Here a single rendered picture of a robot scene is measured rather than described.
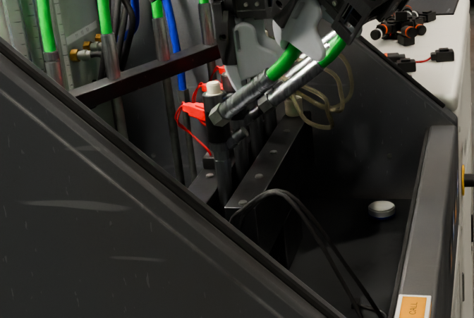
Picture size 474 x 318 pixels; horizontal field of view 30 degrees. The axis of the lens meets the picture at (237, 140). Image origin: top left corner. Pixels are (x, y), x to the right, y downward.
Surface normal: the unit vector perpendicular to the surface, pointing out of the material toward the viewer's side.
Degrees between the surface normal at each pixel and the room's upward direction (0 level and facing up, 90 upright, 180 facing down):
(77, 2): 90
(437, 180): 0
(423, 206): 0
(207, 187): 0
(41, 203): 90
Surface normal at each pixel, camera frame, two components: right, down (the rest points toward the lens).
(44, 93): 0.58, -0.69
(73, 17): 0.96, 0.00
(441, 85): -0.11, -0.93
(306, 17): -0.72, 0.48
